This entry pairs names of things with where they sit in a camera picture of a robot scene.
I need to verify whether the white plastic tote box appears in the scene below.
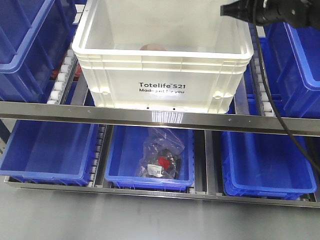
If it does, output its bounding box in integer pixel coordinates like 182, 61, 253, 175
72, 0, 254, 114

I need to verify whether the blue bin lower left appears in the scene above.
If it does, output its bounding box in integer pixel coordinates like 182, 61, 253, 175
0, 120, 99, 186

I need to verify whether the black cable right side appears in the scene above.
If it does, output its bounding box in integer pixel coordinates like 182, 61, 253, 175
251, 0, 320, 176

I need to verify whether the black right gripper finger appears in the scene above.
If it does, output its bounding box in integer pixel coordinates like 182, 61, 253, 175
220, 2, 240, 18

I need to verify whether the grey metal shelf frame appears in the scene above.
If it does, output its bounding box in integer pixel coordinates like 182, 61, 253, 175
0, 0, 320, 208

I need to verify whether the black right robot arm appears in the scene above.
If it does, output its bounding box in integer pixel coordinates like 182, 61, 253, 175
220, 0, 320, 30

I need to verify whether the blue plastic bin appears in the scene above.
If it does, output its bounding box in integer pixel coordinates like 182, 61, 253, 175
221, 131, 317, 200
260, 22, 320, 119

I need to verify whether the blue bin lower middle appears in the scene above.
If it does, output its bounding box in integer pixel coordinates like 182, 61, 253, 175
104, 126, 195, 192

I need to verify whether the white roller track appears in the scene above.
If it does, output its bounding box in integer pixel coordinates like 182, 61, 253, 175
46, 48, 77, 105
249, 24, 276, 117

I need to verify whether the white roller track left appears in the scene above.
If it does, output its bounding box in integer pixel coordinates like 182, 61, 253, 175
46, 48, 77, 105

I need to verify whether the clear bag of parts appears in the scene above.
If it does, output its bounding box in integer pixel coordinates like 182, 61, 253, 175
135, 127, 185, 180

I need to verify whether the white roller track right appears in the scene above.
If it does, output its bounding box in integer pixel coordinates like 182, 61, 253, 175
249, 24, 276, 117

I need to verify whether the pink plush ball yellow trim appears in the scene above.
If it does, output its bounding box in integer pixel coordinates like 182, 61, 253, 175
140, 43, 166, 51

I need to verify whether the blue bin upper left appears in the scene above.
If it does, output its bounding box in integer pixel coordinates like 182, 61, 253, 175
0, 0, 77, 103

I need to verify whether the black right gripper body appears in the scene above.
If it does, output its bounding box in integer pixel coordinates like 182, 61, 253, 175
232, 0, 269, 25

